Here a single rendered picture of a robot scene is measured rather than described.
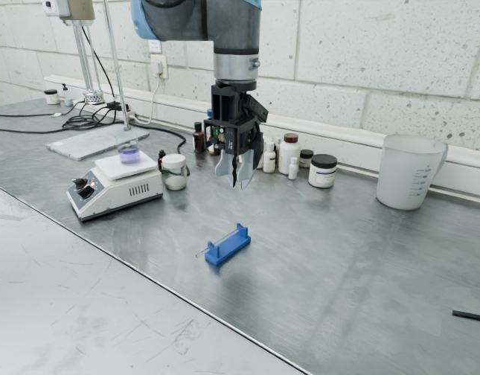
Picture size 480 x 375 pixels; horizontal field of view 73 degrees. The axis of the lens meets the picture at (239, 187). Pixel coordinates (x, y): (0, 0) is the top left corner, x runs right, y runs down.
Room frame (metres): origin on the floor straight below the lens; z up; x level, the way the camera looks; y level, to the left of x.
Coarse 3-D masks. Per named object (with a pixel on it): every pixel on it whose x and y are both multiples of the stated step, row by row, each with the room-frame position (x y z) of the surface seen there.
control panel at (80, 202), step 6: (90, 174) 0.71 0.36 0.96; (96, 180) 0.67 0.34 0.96; (72, 186) 0.69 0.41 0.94; (84, 186) 0.67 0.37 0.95; (96, 186) 0.65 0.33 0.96; (102, 186) 0.64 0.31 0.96; (72, 192) 0.67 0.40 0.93; (96, 192) 0.63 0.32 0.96; (72, 198) 0.65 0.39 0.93; (78, 198) 0.64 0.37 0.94; (90, 198) 0.62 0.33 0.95; (78, 204) 0.62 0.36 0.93; (84, 204) 0.61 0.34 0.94
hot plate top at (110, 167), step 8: (104, 160) 0.74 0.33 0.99; (112, 160) 0.74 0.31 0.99; (144, 160) 0.74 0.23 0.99; (152, 160) 0.74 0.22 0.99; (104, 168) 0.69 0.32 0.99; (112, 168) 0.69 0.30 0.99; (120, 168) 0.69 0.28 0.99; (128, 168) 0.69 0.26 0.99; (136, 168) 0.69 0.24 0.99; (144, 168) 0.69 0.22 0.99; (152, 168) 0.70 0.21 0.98; (112, 176) 0.65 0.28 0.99; (120, 176) 0.65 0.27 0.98
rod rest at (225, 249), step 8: (240, 232) 0.53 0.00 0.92; (224, 240) 0.52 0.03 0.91; (232, 240) 0.52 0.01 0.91; (240, 240) 0.52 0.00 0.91; (248, 240) 0.52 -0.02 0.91; (216, 248) 0.46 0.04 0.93; (224, 248) 0.49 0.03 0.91; (232, 248) 0.49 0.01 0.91; (240, 248) 0.50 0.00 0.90; (208, 256) 0.47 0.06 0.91; (216, 256) 0.46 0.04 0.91; (224, 256) 0.47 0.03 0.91; (216, 264) 0.45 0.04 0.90
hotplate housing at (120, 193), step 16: (96, 176) 0.69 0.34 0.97; (128, 176) 0.68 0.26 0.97; (144, 176) 0.69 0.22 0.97; (160, 176) 0.70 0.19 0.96; (112, 192) 0.64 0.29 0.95; (128, 192) 0.66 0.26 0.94; (144, 192) 0.68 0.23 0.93; (160, 192) 0.70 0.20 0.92; (96, 208) 0.61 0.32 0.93; (112, 208) 0.64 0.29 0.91
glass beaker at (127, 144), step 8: (120, 136) 0.74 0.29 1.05; (128, 136) 0.75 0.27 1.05; (136, 136) 0.72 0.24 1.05; (120, 144) 0.70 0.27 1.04; (128, 144) 0.70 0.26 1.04; (136, 144) 0.72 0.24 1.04; (120, 152) 0.70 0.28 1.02; (128, 152) 0.70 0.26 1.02; (136, 152) 0.71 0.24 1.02; (120, 160) 0.71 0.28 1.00; (128, 160) 0.70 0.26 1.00; (136, 160) 0.71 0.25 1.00
